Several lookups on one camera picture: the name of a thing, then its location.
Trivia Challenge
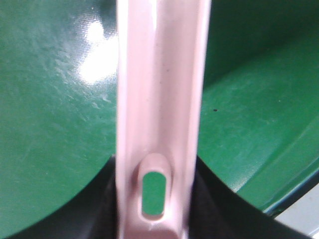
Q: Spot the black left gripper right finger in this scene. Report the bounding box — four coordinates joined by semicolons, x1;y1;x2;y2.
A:
189;157;308;239

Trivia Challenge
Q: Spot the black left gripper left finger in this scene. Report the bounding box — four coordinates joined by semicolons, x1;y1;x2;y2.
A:
14;156;117;239

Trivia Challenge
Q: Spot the pink plastic broom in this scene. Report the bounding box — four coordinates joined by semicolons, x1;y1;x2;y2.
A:
116;0;211;239

